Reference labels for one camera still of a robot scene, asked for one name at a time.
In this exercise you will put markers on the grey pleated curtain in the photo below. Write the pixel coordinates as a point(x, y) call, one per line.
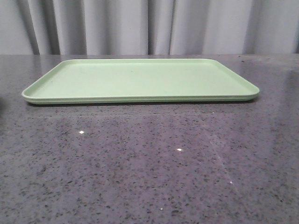
point(148, 27)

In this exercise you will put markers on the light green plastic tray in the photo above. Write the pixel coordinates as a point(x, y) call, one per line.
point(81, 81)

